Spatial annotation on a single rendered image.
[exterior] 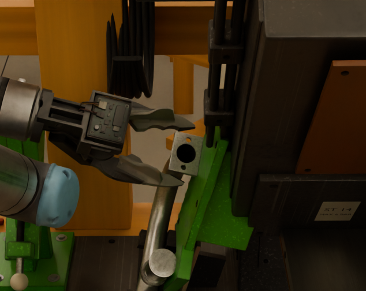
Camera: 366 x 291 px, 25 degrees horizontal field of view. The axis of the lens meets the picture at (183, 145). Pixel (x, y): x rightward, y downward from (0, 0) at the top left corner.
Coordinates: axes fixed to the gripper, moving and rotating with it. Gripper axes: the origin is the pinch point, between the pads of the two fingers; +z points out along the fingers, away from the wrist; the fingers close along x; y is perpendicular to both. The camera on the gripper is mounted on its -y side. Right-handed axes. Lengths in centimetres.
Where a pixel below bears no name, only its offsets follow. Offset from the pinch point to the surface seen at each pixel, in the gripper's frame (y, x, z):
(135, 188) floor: -213, 44, 17
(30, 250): -22.4, -14.2, -16.5
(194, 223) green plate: 5.1, -9.9, 2.8
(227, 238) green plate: 2.9, -10.3, 7.9
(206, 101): 20.1, 1.0, -1.3
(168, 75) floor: -286, 122, 29
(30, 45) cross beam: -29.6, 21.1, -25.0
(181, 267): 2.2, -15.3, 2.7
